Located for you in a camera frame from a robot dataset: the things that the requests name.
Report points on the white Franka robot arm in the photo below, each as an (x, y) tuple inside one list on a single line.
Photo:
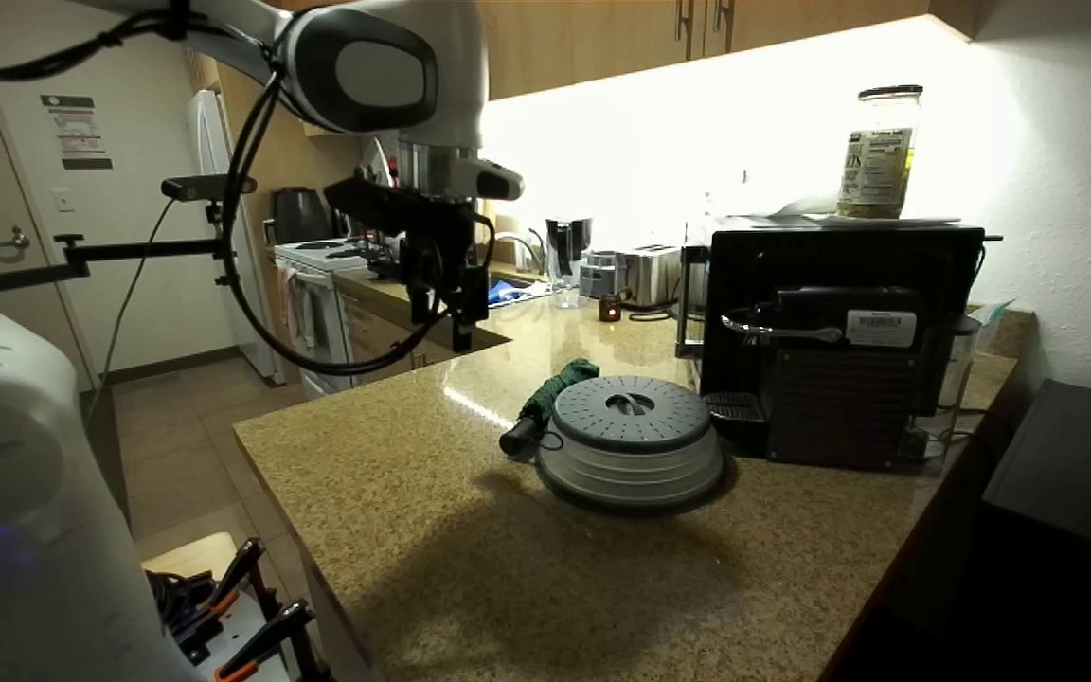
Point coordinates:
[(368, 76)]

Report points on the black camera head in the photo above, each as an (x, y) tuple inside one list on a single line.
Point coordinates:
[(207, 186)]

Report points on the black kettle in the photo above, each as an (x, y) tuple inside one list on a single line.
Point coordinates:
[(306, 214)]

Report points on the tool tray with pliers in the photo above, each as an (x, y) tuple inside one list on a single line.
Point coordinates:
[(238, 621)]

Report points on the small dark mug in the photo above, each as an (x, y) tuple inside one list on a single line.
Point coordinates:
[(609, 309)]

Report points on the white stove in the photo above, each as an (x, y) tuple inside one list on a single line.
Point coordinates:
[(313, 315)]

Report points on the glass jar with label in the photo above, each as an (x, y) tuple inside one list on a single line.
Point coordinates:
[(880, 156)]

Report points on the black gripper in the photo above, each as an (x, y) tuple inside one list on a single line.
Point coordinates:
[(454, 228)]

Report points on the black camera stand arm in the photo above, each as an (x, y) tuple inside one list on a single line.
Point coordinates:
[(132, 252)]

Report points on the black coffee machine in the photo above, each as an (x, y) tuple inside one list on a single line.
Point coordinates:
[(834, 379)]

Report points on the large black box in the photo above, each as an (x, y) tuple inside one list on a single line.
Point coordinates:
[(1062, 533)]

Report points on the white hanging towel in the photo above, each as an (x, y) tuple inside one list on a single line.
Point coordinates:
[(210, 136)]

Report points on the black steel microwave oven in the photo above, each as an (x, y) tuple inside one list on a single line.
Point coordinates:
[(824, 261)]

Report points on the silver toaster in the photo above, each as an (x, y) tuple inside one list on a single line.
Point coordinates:
[(644, 275)]

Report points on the clear water filter pitcher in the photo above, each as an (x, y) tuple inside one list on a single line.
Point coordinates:
[(569, 244)]

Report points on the chrome sink faucet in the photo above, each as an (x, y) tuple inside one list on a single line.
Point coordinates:
[(529, 249)]

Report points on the wooden wall cabinets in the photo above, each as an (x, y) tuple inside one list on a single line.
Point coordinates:
[(598, 41)]

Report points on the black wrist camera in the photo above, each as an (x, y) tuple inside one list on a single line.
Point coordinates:
[(377, 208)]

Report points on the printed paper notice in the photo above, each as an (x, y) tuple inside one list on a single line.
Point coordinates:
[(77, 129)]

